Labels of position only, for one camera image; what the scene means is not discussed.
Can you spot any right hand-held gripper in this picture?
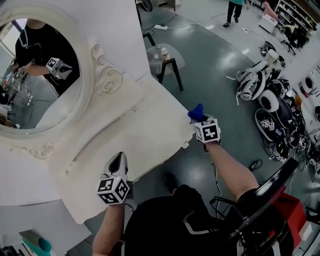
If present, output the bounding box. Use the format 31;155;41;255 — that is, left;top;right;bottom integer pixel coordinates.
193;113;223;154

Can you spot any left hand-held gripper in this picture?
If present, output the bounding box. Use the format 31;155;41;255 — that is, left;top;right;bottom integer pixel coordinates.
96;151;134;206

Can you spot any blue cloth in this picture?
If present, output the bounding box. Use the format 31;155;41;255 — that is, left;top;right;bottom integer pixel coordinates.
187;102;205;121

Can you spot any person's left forearm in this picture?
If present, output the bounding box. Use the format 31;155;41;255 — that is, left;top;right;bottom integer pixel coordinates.
92;202;125;256

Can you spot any person's right forearm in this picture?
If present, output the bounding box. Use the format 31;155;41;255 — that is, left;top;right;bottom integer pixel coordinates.
206;143;260;202

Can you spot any white ornate vanity table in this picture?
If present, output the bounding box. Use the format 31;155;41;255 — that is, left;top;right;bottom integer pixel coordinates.
46;73;196;225

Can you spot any person's black shoe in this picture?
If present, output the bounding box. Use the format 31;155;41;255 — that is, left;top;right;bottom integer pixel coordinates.
164;171;180;196

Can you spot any pile of white black devices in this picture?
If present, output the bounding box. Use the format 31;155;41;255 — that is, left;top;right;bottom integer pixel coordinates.
226;42;309;161

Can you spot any plastic bottle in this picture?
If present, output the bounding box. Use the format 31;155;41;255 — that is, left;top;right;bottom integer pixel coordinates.
159;47;170;62

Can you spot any white ornate oval mirror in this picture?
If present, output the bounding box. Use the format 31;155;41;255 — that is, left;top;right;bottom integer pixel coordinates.
0;4;146;176

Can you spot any white shelf cabinet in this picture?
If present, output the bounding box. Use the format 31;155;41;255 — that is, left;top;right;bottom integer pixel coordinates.
0;199;93;256

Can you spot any teal rolled mat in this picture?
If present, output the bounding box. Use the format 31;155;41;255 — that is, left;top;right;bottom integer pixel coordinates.
21;236;53;256

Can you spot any red case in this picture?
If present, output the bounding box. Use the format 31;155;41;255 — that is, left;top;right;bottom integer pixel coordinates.
272;192;308;251

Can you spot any black office chair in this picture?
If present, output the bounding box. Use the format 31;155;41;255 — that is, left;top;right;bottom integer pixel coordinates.
281;27;309;56

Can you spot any pink chair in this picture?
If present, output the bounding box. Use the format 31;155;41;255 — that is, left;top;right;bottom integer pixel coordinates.
263;1;279;18

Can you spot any white storage rack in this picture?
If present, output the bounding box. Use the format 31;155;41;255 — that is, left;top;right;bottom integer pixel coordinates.
274;0;318;31

